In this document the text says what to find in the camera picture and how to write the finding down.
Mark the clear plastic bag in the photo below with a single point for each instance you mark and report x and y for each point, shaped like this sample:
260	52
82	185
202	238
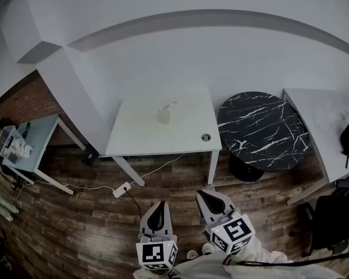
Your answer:
331	119

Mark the black office chair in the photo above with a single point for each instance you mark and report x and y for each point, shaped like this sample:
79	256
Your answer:
334	222

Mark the person's right forearm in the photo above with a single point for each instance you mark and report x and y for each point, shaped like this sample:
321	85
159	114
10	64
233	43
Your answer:
259	254

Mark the white power strip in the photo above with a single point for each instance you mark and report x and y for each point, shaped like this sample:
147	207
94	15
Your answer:
121	190

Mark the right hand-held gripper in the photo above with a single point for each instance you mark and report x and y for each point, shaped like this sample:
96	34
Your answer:
235	231

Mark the person's white shoe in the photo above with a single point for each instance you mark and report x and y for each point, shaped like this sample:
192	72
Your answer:
192	254
208	248

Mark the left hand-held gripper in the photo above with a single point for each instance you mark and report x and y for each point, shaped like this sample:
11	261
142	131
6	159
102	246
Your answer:
151	253

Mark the clear cup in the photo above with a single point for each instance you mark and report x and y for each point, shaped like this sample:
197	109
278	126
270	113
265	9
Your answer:
164	117

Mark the pink toothbrush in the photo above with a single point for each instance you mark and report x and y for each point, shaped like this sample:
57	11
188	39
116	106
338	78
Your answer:
168	106

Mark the black marble round table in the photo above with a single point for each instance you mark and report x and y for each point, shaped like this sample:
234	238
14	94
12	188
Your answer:
259	126

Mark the white rectangular table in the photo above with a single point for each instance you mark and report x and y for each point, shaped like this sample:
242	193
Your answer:
317	132

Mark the light blue table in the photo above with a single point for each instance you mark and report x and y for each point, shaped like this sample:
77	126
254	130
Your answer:
39	144

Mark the white cloth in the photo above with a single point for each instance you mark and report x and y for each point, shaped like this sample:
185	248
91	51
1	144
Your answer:
1	205

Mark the white crumpled bag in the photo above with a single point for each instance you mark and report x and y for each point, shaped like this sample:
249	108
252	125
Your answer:
20	151

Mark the person's left forearm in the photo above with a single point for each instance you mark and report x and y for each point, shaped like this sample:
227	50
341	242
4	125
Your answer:
168	273

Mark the clear plastic box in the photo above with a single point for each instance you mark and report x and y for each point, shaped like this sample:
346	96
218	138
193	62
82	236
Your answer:
3	139

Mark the white square table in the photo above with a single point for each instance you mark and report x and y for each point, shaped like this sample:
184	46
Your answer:
139	139

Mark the person's white garment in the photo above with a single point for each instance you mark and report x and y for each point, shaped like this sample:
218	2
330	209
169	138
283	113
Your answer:
209	269

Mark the black floor box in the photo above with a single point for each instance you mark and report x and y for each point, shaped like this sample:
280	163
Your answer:
89	155

